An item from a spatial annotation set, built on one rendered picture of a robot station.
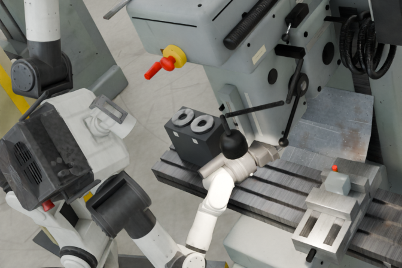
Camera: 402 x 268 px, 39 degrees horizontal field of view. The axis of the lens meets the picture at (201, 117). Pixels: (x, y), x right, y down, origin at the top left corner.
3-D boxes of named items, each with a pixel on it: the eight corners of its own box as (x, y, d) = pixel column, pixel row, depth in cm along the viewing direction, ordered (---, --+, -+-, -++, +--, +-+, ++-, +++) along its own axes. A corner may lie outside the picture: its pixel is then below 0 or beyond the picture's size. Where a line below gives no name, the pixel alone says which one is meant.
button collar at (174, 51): (185, 70, 136) (176, 51, 132) (167, 66, 139) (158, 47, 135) (190, 65, 136) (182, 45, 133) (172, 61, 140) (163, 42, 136)
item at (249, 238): (312, 298, 186) (304, 279, 178) (229, 260, 207) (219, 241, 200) (376, 188, 209) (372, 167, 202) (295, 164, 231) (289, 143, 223)
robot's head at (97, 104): (108, 132, 153) (118, 128, 146) (82, 113, 150) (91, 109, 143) (120, 113, 155) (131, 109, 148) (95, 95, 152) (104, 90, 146)
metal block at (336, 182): (344, 200, 175) (341, 187, 171) (327, 194, 179) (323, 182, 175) (351, 187, 178) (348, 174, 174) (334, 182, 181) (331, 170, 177)
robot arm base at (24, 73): (15, 109, 156) (43, 103, 150) (0, 64, 153) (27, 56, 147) (53, 95, 168) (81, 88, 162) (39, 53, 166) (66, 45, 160)
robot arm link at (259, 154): (276, 144, 172) (246, 167, 168) (283, 165, 178) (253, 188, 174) (251, 127, 181) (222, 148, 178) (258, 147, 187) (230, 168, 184)
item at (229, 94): (249, 147, 166) (228, 94, 153) (238, 144, 168) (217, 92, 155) (256, 137, 168) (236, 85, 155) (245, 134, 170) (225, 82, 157)
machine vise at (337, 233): (339, 266, 169) (333, 245, 162) (295, 250, 178) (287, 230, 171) (382, 180, 186) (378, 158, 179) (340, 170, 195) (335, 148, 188)
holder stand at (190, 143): (221, 175, 212) (204, 139, 199) (179, 158, 226) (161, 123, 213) (239, 153, 217) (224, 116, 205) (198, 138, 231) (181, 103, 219)
